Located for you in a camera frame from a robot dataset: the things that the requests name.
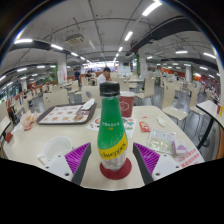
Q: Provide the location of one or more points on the white paper napkin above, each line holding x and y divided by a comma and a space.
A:
88, 104

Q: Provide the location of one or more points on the colourful printed flyer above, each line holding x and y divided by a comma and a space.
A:
130, 125

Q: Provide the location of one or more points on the clear snack packet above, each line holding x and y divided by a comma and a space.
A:
160, 141

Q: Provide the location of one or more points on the white side table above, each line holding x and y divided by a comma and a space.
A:
4, 123
210, 108

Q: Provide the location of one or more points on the small red snack packet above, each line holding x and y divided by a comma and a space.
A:
144, 126

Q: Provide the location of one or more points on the red printed flyer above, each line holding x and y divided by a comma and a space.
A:
193, 160

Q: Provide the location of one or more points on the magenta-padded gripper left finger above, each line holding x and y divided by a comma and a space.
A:
78, 158

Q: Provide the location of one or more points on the crumpled white tissue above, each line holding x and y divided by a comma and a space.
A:
161, 121

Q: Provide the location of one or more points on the person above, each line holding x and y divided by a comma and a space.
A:
101, 78
77, 74
88, 74

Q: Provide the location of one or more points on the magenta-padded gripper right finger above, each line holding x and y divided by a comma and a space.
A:
146, 158

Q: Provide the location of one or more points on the flat round red coaster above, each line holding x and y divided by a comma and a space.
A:
115, 175

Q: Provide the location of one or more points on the clear plastic food bag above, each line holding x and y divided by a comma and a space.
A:
29, 120

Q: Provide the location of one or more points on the small purple packet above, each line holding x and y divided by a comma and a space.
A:
180, 148

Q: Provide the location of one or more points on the white dotted mug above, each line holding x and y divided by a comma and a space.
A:
56, 146

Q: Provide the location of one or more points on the green drink bottle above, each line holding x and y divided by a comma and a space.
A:
111, 133

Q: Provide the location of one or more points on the beige chairs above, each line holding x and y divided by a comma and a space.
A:
55, 98

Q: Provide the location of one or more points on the ceiling air conditioner unit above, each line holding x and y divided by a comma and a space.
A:
74, 39

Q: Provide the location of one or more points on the ceiling lights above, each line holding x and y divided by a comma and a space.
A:
151, 8

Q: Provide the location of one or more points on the dark food tray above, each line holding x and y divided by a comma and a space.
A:
63, 115

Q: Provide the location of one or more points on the red paper cup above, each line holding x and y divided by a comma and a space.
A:
127, 105

